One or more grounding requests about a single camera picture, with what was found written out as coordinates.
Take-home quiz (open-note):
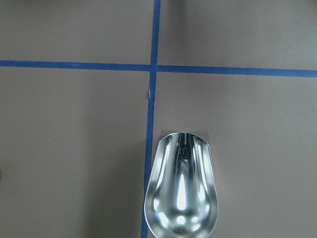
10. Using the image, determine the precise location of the silver metal scoop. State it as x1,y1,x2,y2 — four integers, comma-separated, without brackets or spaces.
144,132,218,238

